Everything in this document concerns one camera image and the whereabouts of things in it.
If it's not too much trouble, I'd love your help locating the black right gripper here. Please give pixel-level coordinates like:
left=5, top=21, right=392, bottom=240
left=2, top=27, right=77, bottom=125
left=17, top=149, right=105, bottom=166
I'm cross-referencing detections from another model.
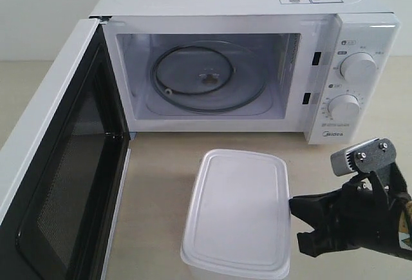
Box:
left=289, top=176, right=411, bottom=261

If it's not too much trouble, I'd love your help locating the white lidded plastic container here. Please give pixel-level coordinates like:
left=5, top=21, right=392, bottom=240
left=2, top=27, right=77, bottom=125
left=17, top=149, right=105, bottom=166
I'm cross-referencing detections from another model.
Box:
left=180, top=149, right=291, bottom=279

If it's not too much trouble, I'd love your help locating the white microwave door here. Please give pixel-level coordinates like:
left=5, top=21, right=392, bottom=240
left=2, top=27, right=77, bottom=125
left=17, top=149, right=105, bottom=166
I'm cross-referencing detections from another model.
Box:
left=1, top=18, right=130, bottom=279

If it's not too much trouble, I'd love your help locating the white microwave oven body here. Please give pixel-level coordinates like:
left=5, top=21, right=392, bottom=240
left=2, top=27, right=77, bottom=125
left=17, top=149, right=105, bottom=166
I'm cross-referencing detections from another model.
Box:
left=91, top=0, right=400, bottom=144

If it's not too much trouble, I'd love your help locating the white lower timer knob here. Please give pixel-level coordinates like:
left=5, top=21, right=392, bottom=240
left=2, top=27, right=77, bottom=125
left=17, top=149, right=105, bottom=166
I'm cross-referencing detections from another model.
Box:
left=328, top=95, right=360, bottom=121

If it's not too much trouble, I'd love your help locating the white upper power knob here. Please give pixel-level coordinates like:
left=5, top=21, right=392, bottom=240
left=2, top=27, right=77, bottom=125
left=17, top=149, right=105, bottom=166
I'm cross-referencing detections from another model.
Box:
left=340, top=52, right=377, bottom=82

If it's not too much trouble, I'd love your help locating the glass turntable plate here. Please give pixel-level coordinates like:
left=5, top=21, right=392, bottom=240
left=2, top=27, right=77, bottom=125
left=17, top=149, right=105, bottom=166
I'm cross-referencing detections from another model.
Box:
left=150, top=41, right=268, bottom=113

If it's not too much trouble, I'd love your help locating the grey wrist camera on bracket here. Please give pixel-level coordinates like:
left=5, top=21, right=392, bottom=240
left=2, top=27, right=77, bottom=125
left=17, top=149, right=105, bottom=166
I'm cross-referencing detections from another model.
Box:
left=330, top=138, right=397, bottom=176

